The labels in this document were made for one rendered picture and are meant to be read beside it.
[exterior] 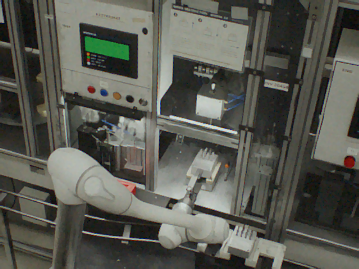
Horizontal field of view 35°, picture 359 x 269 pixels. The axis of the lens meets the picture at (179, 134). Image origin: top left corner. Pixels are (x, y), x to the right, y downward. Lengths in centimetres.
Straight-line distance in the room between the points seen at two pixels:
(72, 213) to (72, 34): 75
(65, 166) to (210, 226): 65
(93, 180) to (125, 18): 69
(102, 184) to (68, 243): 39
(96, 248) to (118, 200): 90
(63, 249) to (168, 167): 87
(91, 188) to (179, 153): 114
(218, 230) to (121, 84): 72
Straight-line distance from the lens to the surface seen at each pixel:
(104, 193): 190
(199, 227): 227
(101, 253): 280
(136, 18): 226
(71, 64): 250
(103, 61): 239
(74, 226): 215
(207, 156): 275
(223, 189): 279
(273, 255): 260
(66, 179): 200
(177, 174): 285
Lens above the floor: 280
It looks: 38 degrees down
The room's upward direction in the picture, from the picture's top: 3 degrees clockwise
